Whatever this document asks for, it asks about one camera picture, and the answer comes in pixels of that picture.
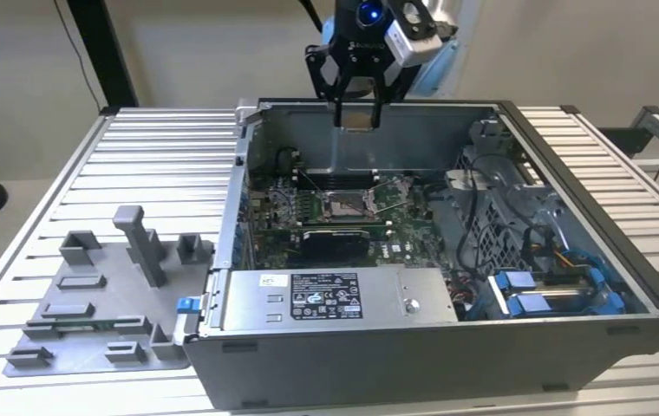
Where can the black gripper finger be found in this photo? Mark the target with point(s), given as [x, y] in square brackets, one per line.
[389, 93]
[320, 73]

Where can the silver square CPU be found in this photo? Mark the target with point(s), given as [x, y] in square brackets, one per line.
[357, 120]

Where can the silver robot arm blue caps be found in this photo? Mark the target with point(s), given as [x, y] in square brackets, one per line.
[444, 65]

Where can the black RAM slot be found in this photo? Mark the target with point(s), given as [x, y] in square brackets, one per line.
[335, 170]
[335, 178]
[335, 174]

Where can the CPU socket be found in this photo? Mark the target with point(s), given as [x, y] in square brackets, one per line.
[341, 208]

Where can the black expansion slot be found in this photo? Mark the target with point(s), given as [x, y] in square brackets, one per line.
[347, 224]

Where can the black power connector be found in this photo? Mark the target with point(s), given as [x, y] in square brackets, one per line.
[286, 160]

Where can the green motherboard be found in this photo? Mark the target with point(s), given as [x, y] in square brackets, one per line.
[416, 234]

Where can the black expansion card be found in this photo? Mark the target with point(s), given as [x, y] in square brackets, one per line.
[335, 249]

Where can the blue disk carrier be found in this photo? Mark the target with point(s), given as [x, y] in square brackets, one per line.
[528, 305]
[519, 279]

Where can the silver power supply unit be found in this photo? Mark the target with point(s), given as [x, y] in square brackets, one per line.
[248, 303]

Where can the blue case latch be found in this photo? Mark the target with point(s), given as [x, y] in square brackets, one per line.
[186, 304]

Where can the grey plastic parts rack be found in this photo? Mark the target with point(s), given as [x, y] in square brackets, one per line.
[109, 286]

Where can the dark grey PC case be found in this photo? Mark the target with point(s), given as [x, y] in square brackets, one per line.
[364, 368]

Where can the silver metal bracket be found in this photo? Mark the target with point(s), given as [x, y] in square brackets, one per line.
[465, 180]

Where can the black frame post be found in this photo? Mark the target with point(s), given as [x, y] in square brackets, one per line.
[106, 56]

